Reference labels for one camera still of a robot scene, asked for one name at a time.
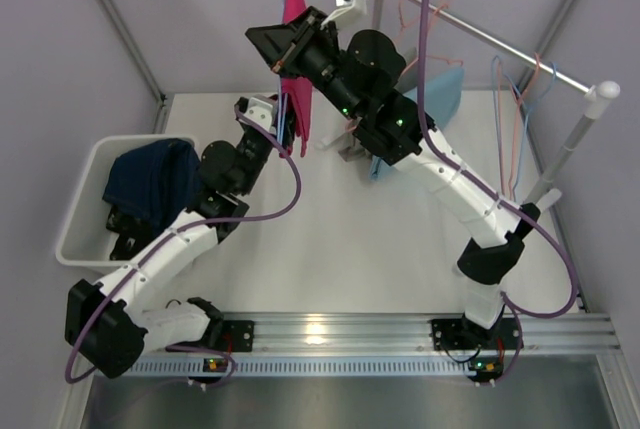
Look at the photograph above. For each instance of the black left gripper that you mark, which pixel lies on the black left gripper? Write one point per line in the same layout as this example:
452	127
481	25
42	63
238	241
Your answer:
279	128

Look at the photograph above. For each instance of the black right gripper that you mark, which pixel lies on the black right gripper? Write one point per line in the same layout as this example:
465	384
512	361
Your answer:
293	44

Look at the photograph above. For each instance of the pink trousers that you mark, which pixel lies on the pink trousers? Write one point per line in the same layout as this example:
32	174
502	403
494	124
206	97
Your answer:
298	91

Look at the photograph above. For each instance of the navy blue trousers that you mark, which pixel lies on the navy blue trousers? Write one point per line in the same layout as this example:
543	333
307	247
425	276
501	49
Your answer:
155	182

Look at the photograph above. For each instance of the black white patterned trousers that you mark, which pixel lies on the black white patterned trousers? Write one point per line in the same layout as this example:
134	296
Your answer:
134	232

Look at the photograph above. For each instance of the coral pink hanger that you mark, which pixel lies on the coral pink hanger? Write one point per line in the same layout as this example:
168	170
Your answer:
518	99

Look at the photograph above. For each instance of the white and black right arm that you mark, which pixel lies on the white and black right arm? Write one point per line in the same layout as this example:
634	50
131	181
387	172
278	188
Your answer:
359	81

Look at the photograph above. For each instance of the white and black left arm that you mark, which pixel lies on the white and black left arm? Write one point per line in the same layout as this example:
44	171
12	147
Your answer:
108	322

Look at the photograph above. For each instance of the grey trousers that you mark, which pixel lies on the grey trousers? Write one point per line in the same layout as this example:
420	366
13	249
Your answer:
353	149

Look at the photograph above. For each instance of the light blue trousers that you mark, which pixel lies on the light blue trousers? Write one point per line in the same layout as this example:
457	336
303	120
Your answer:
443	96

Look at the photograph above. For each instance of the white plastic laundry basket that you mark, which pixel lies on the white plastic laundry basket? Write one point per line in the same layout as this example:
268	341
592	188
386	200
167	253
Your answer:
84	241

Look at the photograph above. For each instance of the white and metal clothes rack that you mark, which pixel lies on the white and metal clothes rack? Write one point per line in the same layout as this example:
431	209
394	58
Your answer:
599	96

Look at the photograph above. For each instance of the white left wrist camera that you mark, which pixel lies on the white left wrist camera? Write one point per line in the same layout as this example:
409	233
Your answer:
262	110

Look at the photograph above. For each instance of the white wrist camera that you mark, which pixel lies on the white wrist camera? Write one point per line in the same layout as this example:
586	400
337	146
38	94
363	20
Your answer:
262	110
346	13

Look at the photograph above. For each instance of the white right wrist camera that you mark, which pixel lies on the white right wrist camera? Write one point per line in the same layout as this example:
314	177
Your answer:
346	13

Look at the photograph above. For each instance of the grey slotted cable duct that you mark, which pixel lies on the grey slotted cable duct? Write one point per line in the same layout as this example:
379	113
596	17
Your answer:
279	366

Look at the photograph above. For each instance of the aluminium mounting rail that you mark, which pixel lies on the aluminium mounting rail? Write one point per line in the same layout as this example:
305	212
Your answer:
403	334

